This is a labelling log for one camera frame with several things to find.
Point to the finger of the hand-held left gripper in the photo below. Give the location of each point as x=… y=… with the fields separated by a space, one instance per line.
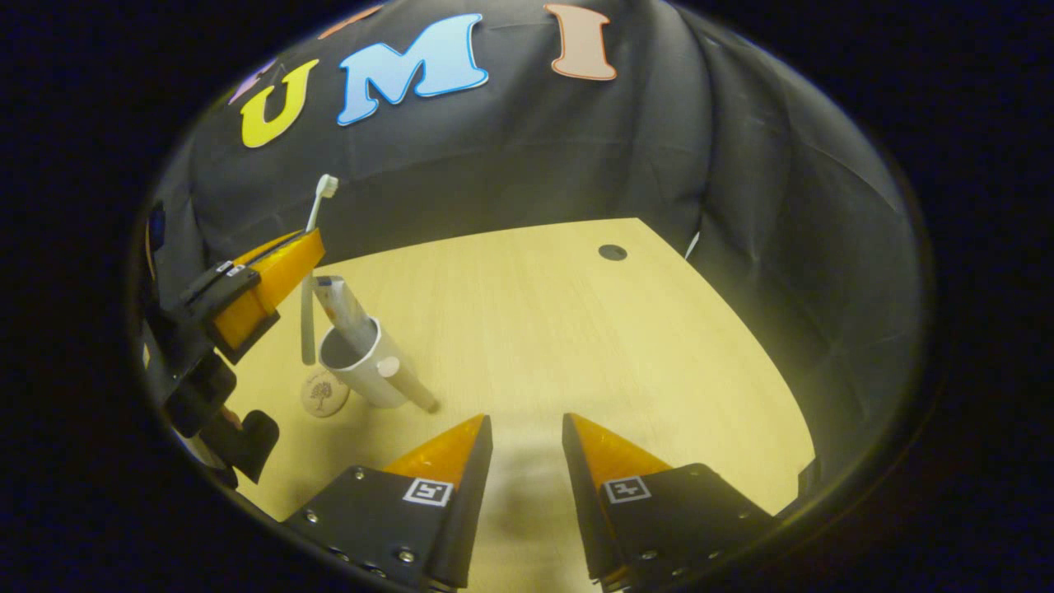
x=276 y=284
x=247 y=254

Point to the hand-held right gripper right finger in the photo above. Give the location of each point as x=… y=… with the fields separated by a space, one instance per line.
x=585 y=502

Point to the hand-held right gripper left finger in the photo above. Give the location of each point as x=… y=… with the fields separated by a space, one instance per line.
x=469 y=502

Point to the white toothbrush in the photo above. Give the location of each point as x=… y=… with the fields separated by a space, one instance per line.
x=307 y=329

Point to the white toothpaste tube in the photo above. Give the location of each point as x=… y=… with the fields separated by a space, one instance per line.
x=346 y=309

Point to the round wooden coaster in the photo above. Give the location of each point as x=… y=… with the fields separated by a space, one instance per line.
x=325 y=394

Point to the white cup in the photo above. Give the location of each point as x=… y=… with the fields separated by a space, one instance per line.
x=375 y=379

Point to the light wooden desktop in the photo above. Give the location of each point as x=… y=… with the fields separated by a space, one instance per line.
x=576 y=346

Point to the black desk grommet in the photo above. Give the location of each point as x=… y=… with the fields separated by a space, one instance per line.
x=613 y=252

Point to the thin white strip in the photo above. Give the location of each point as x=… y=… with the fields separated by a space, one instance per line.
x=692 y=245

